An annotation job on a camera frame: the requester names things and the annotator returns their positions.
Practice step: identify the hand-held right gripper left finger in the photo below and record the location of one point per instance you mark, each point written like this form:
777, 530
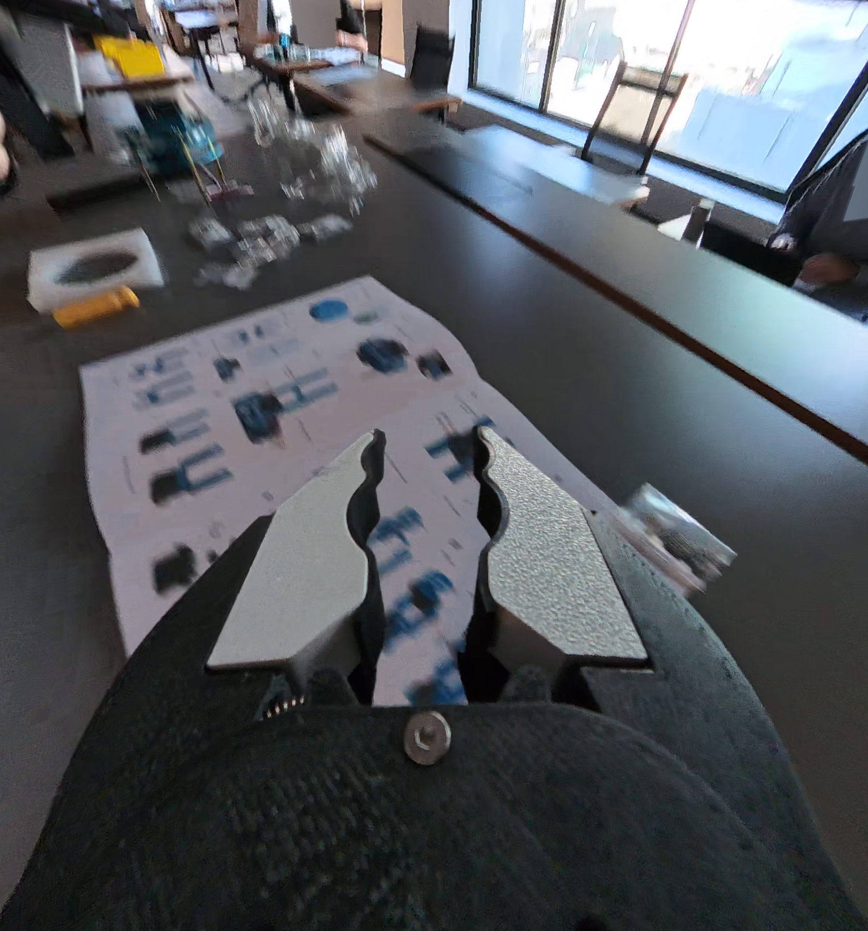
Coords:
295, 574

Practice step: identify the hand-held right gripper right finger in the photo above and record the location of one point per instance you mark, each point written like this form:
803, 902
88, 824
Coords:
557, 567

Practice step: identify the printed instruction sheet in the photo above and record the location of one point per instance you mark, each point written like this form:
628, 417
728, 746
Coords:
121, 509

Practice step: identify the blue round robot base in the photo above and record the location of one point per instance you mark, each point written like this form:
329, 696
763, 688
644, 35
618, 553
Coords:
165, 138

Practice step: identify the black desk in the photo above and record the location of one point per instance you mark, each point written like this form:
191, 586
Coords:
623, 436

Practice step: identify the small shiny parts bag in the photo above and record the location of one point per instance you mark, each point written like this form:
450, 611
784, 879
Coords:
677, 534

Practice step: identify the cluster of small screw bags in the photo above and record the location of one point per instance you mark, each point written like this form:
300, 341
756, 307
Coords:
259, 240

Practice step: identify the dark bottle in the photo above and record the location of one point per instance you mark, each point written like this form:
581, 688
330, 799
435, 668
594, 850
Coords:
699, 218

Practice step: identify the grey rolling table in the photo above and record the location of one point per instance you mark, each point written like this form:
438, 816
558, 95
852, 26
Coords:
550, 156

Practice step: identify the crumpled clear plastic wrap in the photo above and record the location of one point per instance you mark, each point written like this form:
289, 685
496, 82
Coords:
325, 160

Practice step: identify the black mesh chair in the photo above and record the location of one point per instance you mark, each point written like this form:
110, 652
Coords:
652, 81

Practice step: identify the large glass window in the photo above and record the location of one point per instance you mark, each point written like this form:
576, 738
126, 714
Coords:
732, 73

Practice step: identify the yellow box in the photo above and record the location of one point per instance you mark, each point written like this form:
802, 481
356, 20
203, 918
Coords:
132, 57

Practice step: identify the white foam frame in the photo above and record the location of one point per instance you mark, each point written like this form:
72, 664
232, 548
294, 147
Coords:
48, 263

